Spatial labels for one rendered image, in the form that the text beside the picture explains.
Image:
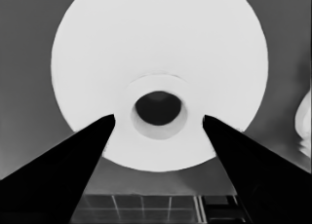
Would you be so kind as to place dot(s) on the large thick white disc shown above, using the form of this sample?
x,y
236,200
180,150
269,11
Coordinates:
x,y
97,55

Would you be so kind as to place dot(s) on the white round carrier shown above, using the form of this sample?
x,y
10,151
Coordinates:
x,y
304,120

